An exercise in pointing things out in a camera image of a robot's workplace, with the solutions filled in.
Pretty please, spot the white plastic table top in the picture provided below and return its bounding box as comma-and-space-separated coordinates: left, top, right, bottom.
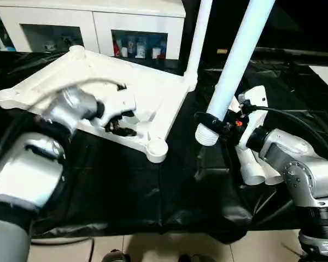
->
0, 45, 200, 164

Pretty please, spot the white plastic table leg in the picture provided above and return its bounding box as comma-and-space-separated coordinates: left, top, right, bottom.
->
183, 0, 213, 91
195, 0, 276, 147
258, 160, 284, 184
236, 146, 266, 186

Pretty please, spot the black work mat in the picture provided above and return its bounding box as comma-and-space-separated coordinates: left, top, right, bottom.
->
0, 50, 328, 245

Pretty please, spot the white patterned cup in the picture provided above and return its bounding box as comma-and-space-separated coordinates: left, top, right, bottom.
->
136, 40, 147, 58

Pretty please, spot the white sideboard cabinet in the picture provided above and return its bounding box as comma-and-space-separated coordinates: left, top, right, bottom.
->
0, 0, 187, 60

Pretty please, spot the flat white board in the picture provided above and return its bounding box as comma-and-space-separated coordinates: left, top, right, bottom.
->
308, 65, 328, 96

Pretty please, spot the black right robot foot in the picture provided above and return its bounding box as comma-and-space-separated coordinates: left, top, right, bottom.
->
178, 253, 209, 262

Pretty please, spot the light blue plastic rack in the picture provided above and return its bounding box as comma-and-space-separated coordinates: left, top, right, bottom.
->
0, 8, 17, 52

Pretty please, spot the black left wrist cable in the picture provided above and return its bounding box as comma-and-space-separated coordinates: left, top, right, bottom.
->
30, 77, 127, 110

